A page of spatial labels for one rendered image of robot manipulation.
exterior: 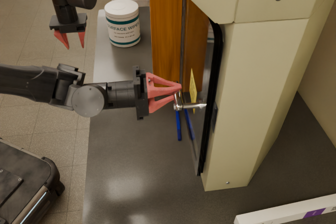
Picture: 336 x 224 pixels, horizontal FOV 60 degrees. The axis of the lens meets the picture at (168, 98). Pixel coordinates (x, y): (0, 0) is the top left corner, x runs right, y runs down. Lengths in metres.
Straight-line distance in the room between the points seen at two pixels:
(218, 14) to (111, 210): 0.53
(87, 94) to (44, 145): 1.67
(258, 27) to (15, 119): 2.17
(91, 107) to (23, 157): 1.35
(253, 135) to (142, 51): 0.69
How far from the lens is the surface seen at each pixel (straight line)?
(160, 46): 0.87
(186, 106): 0.58
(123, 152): 0.84
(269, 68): 0.50
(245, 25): 0.43
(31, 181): 1.74
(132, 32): 1.19
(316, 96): 1.06
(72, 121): 2.26
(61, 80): 0.61
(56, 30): 0.94
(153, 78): 0.62
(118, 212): 0.75
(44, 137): 2.24
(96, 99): 0.53
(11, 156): 1.89
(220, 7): 0.41
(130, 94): 0.59
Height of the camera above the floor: 1.62
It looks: 44 degrees down
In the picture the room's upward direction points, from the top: straight up
